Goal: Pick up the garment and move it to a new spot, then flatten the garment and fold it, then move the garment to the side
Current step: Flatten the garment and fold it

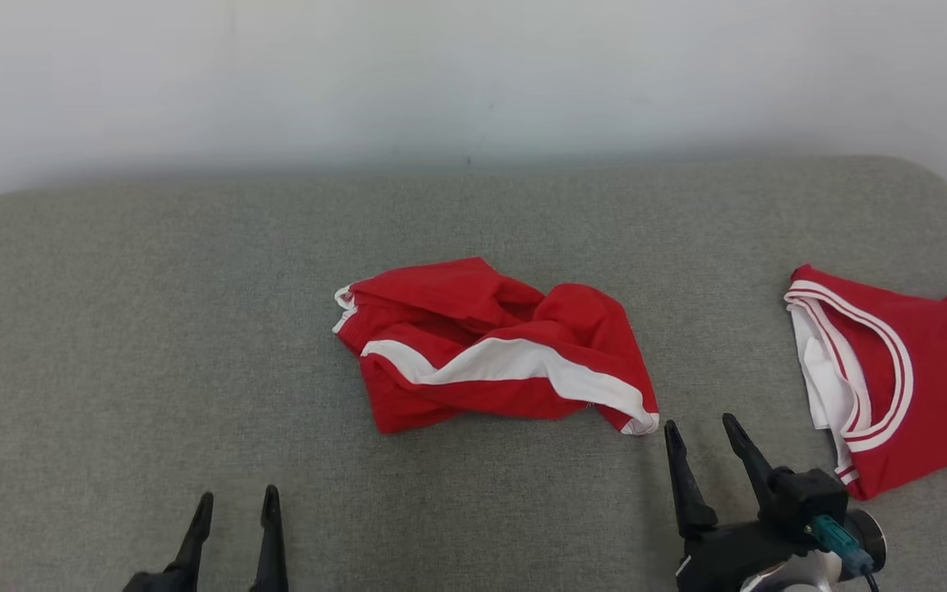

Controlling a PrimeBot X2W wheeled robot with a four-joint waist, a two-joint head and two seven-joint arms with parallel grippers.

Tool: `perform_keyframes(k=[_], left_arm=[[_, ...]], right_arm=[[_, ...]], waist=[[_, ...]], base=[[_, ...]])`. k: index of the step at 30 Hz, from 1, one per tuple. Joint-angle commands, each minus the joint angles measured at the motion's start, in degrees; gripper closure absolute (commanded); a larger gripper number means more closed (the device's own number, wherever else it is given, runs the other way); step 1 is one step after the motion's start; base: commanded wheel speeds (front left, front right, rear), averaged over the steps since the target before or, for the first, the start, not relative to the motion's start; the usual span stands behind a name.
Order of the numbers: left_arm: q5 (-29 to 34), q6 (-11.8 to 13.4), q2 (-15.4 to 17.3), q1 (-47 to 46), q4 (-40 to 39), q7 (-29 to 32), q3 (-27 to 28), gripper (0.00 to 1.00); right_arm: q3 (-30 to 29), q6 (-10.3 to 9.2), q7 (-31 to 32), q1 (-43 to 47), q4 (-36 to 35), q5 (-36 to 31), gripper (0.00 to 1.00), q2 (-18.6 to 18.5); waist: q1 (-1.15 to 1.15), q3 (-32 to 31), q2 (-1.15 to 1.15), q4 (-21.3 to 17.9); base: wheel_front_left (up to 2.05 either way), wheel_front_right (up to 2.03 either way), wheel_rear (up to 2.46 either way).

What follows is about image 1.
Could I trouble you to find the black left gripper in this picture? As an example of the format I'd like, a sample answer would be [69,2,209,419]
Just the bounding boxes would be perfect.
[122,485,289,592]

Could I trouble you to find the grey fabric sofa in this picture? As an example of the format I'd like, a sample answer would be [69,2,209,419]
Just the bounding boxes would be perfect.
[0,156,947,592]

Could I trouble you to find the red white basketball jersey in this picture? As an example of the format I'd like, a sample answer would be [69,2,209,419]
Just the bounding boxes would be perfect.
[784,263,947,502]

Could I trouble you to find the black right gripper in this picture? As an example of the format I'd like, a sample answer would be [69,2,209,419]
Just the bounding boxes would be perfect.
[664,413,813,592]

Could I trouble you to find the teal plug right camera cable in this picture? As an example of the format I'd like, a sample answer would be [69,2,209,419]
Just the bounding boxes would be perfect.
[811,516,881,592]

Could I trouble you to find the red shorts with white stripe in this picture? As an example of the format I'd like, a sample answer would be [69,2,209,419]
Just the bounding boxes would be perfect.
[332,257,660,437]

